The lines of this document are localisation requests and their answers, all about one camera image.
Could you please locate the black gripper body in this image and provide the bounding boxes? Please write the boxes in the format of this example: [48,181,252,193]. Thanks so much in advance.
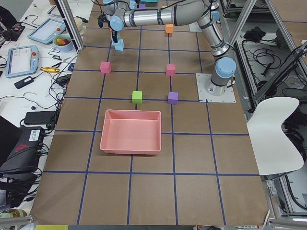
[111,29,120,42]

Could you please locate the light blue block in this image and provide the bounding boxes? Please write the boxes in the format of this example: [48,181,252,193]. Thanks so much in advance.
[112,39,124,47]
[114,42,124,51]

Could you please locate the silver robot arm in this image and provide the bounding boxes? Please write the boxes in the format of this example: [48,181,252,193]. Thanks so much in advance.
[92,0,139,32]
[103,0,236,96]

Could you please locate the left far crimson block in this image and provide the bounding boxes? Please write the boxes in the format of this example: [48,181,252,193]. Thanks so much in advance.
[100,61,112,74]

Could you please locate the crimson block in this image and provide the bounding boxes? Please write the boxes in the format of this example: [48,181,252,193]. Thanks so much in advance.
[100,61,112,74]
[165,64,176,76]

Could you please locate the beige bowl with lemon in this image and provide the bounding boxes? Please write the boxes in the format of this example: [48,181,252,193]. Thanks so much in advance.
[74,17,83,31]

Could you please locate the right purple foam block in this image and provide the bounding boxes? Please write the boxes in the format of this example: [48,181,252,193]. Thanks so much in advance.
[139,4,146,10]

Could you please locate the purple foam block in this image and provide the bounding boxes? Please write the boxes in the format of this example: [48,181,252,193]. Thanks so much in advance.
[139,4,146,10]
[167,92,178,105]

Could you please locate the cyan plastic tray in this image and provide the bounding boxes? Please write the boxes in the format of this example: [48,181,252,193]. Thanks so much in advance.
[142,0,158,3]

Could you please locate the green bowl with fruit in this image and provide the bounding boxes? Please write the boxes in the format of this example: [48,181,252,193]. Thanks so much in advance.
[53,34,73,52]

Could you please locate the right near orange block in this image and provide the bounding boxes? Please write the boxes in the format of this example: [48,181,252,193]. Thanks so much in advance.
[165,24,174,34]

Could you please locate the scissors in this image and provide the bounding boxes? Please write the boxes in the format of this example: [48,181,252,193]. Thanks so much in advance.
[51,57,70,69]

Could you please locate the green foam block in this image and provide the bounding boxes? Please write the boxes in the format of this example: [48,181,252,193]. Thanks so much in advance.
[132,91,142,104]

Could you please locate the left near crimson block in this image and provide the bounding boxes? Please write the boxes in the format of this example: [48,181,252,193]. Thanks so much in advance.
[165,64,176,76]

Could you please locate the upper teach pendant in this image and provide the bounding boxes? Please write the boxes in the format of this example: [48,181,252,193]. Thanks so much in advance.
[27,18,66,44]

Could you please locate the teach pendant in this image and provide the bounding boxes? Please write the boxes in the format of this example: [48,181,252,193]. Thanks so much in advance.
[27,18,66,44]
[5,45,39,78]

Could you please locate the left purple foam block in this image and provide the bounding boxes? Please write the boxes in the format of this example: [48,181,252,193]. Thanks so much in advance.
[167,92,178,105]

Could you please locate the lower teach pendant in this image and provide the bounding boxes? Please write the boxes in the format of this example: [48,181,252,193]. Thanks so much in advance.
[5,45,39,78]

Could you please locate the pink plastic tray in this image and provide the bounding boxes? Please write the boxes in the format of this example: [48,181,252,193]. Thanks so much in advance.
[100,109,162,155]

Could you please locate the black power adapter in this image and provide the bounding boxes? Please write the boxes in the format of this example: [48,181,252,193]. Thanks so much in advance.
[14,76,34,89]

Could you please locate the black computer box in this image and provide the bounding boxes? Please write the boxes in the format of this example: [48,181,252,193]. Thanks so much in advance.
[0,126,45,175]

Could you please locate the white chair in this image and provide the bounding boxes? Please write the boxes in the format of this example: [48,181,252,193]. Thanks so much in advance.
[247,97,304,175]

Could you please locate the aluminium frame post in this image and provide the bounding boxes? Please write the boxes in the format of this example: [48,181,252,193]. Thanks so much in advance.
[55,0,83,51]

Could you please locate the orange handled tool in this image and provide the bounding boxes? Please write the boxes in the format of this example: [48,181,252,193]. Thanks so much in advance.
[40,67,60,73]

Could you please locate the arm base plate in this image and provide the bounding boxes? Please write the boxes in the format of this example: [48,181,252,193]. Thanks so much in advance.
[196,73,236,103]

